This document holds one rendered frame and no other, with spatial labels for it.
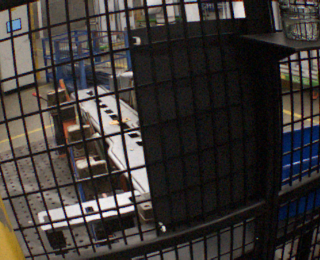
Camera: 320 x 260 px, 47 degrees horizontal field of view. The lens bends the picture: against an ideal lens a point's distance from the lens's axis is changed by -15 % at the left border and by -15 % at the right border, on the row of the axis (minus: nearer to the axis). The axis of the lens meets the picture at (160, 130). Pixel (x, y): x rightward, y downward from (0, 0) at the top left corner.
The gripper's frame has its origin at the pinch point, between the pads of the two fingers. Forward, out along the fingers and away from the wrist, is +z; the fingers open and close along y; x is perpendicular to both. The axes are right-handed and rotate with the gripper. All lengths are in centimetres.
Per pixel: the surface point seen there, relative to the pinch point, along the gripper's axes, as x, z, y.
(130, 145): 29, 19, 54
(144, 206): 69, 13, 86
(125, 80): -14.6, 9.9, 16.0
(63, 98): -50, 18, 30
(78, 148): 6, 22, 60
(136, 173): 46, 19, 68
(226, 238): 90, 15, 85
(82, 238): 20, 49, 78
